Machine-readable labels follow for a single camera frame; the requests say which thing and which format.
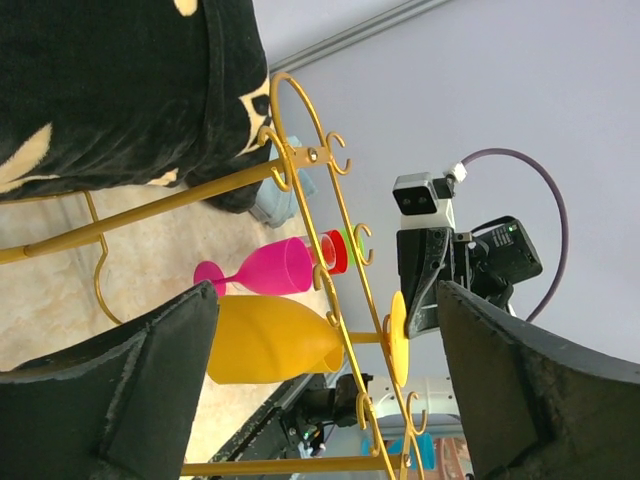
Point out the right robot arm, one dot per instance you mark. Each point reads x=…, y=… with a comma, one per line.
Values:
x=489, y=261

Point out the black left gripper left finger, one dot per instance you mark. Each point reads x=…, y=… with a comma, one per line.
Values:
x=119, y=405

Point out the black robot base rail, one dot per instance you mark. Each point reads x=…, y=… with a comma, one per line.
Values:
x=295, y=417

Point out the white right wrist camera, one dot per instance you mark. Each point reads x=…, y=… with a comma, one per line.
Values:
x=426, y=201

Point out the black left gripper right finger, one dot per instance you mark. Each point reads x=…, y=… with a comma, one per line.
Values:
x=588, y=401

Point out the light blue denim cloth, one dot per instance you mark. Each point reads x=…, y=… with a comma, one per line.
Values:
x=272, y=206

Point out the gold wire glass rack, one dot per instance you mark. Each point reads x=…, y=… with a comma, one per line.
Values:
x=388, y=333

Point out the pink plastic wine glass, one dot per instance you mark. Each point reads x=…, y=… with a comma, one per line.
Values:
x=280, y=268

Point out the black patterned plush blanket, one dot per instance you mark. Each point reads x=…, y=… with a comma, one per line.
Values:
x=103, y=94

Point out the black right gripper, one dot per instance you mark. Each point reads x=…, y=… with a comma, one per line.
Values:
x=427, y=255

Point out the red plastic wine glass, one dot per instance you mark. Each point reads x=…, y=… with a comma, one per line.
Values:
x=334, y=251

